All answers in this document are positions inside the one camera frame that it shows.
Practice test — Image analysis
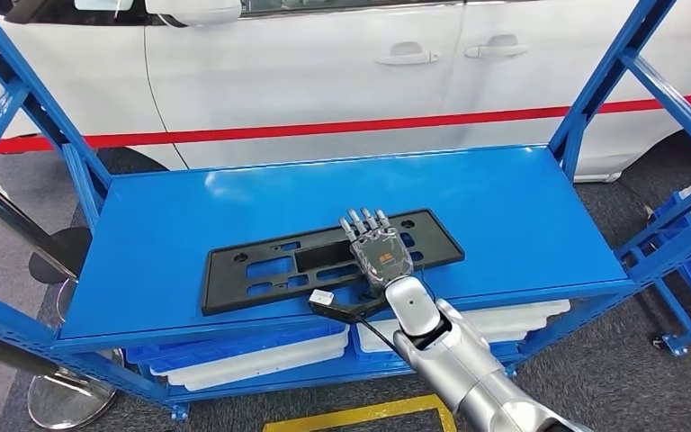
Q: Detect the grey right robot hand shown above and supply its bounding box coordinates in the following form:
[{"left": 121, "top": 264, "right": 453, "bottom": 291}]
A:
[{"left": 337, "top": 207, "right": 416, "bottom": 297}]

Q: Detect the black plastic plate frame part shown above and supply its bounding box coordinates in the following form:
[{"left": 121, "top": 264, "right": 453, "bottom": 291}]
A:
[{"left": 200, "top": 208, "right": 466, "bottom": 317}]

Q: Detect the blue metal shelf rack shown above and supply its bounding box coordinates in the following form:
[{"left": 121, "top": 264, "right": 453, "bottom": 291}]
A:
[{"left": 0, "top": 0, "right": 691, "bottom": 421}]

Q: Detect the blue wheeled shelf rack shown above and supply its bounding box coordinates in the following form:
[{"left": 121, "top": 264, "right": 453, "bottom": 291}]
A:
[{"left": 616, "top": 166, "right": 691, "bottom": 357}]

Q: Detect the white car with red stripe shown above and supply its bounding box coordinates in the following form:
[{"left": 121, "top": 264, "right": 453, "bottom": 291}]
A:
[{"left": 0, "top": 0, "right": 691, "bottom": 183}]

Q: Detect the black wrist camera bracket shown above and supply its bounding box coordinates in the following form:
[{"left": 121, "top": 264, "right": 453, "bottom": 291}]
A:
[{"left": 308, "top": 294, "right": 391, "bottom": 326}]

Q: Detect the chrome stanchion post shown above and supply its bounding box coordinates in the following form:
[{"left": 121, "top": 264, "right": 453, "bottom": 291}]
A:
[
  {"left": 0, "top": 174, "right": 126, "bottom": 368},
  {"left": 0, "top": 324, "right": 125, "bottom": 432}
]

